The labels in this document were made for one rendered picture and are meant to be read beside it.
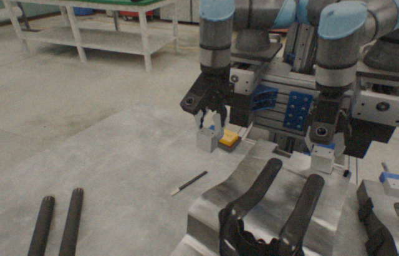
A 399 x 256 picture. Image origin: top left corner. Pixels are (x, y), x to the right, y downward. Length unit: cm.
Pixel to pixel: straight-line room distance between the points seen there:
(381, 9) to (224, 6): 30
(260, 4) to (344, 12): 20
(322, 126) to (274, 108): 59
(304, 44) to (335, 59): 60
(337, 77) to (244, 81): 49
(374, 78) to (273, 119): 42
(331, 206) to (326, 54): 34
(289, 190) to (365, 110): 44
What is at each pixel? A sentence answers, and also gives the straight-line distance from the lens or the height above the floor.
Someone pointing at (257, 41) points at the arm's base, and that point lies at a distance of 110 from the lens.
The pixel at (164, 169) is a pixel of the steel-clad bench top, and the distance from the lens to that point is 82.
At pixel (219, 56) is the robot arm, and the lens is 59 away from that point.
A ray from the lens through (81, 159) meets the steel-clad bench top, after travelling 94.
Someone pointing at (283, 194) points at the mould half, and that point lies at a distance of 67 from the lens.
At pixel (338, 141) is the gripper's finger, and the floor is 100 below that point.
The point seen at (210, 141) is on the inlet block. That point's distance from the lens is 69.
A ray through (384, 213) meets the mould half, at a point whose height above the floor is 86.
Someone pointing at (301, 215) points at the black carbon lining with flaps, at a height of 88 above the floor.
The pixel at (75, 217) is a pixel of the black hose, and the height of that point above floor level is 86.
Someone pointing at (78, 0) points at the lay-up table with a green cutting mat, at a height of 87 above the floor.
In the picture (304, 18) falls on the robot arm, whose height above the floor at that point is 124.
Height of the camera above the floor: 137
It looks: 34 degrees down
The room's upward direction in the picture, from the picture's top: straight up
